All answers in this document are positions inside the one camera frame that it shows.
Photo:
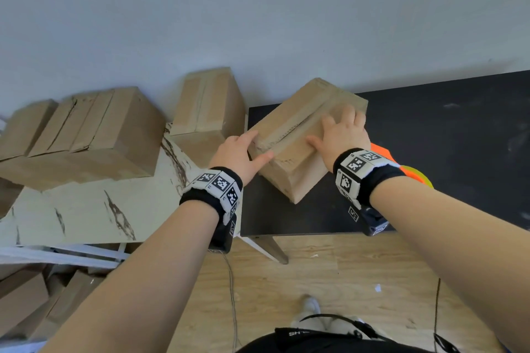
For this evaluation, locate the taped cardboard box with slit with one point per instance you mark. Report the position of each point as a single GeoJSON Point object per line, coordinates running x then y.
{"type": "Point", "coordinates": [290, 129]}

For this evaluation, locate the wrist marker band camera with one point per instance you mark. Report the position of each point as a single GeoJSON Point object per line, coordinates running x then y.
{"type": "Point", "coordinates": [217, 187]}
{"type": "Point", "coordinates": [360, 170]}

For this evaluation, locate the small flat cardboard box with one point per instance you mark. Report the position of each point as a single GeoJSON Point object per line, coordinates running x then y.
{"type": "Point", "coordinates": [25, 127]}

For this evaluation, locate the left wrist marker band camera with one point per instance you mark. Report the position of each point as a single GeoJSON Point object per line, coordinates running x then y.
{"type": "Point", "coordinates": [217, 187]}

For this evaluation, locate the person's right middle finger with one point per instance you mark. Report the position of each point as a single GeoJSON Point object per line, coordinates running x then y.
{"type": "Point", "coordinates": [348, 114]}

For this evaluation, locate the white marble-pattern table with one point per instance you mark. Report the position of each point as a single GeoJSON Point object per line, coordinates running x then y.
{"type": "Point", "coordinates": [91, 208]}

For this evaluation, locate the person's black clothing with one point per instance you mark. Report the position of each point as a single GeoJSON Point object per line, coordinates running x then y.
{"type": "Point", "coordinates": [323, 343]}

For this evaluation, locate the right wrist marker band camera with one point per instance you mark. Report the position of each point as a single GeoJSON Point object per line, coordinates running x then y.
{"type": "Point", "coordinates": [360, 170]}

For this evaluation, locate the person's right forearm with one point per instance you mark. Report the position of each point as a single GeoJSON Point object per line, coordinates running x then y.
{"type": "Point", "coordinates": [455, 241]}

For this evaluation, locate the black table leg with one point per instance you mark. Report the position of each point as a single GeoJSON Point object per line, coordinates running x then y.
{"type": "Point", "coordinates": [273, 248]}

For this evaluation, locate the person's right hand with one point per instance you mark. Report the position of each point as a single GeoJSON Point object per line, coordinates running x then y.
{"type": "Point", "coordinates": [343, 137]}

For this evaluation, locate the person's left hand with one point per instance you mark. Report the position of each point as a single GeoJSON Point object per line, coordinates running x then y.
{"type": "Point", "coordinates": [234, 156]}

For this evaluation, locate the person's right thumb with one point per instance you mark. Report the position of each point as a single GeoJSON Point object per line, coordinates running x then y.
{"type": "Point", "coordinates": [316, 145]}

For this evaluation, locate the person's left forearm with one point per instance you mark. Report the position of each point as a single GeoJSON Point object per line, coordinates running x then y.
{"type": "Point", "coordinates": [140, 282]}

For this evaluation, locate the person's left thumb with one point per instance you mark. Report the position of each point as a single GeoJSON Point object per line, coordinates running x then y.
{"type": "Point", "coordinates": [261, 161]}

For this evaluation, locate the yellow-green tape roll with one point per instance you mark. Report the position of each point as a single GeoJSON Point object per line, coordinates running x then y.
{"type": "Point", "coordinates": [420, 175]}

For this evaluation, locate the large wide cardboard box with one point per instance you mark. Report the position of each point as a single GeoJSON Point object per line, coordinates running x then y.
{"type": "Point", "coordinates": [99, 137]}

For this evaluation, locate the person's white shoe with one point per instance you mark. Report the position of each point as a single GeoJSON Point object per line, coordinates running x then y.
{"type": "Point", "coordinates": [310, 311]}

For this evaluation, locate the orange tool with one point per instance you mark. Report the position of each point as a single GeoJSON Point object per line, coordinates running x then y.
{"type": "Point", "coordinates": [408, 172]}

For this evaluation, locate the upright taped cardboard box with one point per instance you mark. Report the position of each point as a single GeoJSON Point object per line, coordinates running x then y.
{"type": "Point", "coordinates": [207, 108]}

